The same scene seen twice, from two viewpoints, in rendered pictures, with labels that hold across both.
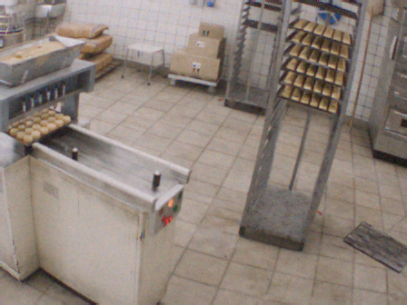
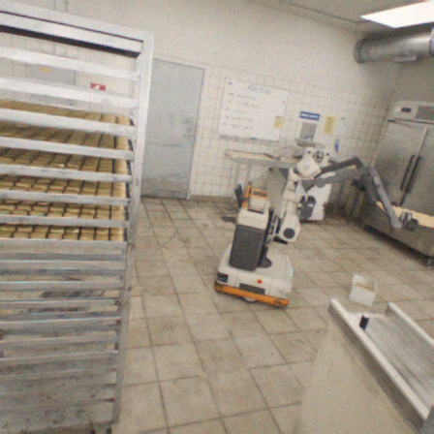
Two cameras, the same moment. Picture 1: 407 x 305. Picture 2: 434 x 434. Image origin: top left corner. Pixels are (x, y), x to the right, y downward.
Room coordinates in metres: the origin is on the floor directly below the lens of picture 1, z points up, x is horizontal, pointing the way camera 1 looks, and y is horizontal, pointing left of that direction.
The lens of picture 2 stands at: (2.95, 0.83, 1.66)
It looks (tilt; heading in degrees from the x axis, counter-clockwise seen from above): 19 degrees down; 237
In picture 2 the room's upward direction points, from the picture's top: 10 degrees clockwise
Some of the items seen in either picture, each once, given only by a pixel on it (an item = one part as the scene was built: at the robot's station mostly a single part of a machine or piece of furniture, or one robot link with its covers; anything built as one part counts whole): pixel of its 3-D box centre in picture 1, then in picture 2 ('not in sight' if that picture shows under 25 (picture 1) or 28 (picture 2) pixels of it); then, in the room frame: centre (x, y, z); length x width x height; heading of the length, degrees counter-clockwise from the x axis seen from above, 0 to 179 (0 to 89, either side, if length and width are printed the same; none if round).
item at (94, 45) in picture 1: (92, 42); not in sight; (5.53, 1.71, 0.47); 0.72 x 0.42 x 0.17; 174
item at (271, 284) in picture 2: not in sight; (254, 271); (1.00, -1.32, 0.16); 0.67 x 0.64 x 0.25; 139
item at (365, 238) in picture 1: (381, 245); (64, 301); (2.63, -1.54, 0.02); 0.60 x 0.40 x 0.03; 51
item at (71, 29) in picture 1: (81, 29); not in sight; (5.61, 1.93, 0.62); 0.72 x 0.42 x 0.17; 85
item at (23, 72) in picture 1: (34, 60); not in sight; (1.93, 0.92, 1.25); 0.56 x 0.29 x 0.14; 159
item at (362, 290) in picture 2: not in sight; (361, 290); (-0.04, -0.84, 0.08); 0.30 x 0.22 x 0.16; 35
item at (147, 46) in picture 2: (270, 107); (129, 264); (2.55, -0.34, 0.97); 0.03 x 0.03 x 1.70; 75
